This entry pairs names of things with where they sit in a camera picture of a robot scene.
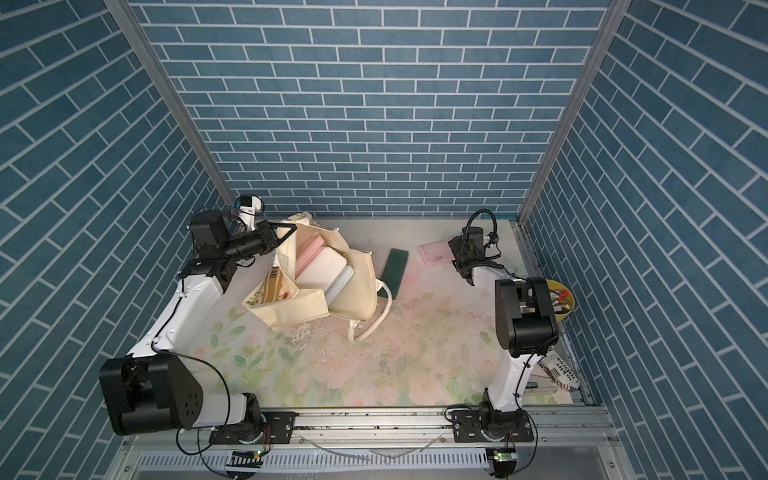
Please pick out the white pencil case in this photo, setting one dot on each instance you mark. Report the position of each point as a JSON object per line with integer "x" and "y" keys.
{"x": 323, "y": 270}

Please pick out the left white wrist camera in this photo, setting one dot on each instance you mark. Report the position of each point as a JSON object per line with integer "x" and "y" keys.
{"x": 250, "y": 210}

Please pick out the light blue case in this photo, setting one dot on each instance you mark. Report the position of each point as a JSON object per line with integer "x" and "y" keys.
{"x": 338, "y": 284}

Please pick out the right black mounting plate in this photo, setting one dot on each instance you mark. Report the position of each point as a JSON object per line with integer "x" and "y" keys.
{"x": 471, "y": 425}

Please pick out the dark green pencil case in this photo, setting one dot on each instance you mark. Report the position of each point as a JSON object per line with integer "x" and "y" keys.
{"x": 394, "y": 271}

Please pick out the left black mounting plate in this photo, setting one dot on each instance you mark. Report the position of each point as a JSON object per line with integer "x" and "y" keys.
{"x": 272, "y": 428}

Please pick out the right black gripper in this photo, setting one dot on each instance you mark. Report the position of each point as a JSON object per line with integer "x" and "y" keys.
{"x": 457, "y": 244}

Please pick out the yellow pen holder cup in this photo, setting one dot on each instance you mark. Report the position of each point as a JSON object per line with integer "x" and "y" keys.
{"x": 563, "y": 301}

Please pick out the black mounting plate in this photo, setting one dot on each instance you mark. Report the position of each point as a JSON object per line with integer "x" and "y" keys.
{"x": 471, "y": 425}
{"x": 272, "y": 428}

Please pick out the pink pencil case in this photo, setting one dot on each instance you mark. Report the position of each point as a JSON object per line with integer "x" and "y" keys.
{"x": 435, "y": 253}

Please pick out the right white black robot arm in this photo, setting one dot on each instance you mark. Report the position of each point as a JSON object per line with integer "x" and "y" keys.
{"x": 525, "y": 327}

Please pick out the aluminium front rail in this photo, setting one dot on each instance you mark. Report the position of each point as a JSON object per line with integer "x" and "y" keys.
{"x": 393, "y": 443}

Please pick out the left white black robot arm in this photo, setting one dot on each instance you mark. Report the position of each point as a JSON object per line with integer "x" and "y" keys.
{"x": 152, "y": 389}

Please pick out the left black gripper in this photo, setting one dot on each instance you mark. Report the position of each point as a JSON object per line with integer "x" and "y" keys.
{"x": 266, "y": 238}

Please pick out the white printed packet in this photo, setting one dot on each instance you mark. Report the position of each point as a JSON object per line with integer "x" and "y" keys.
{"x": 559, "y": 371}

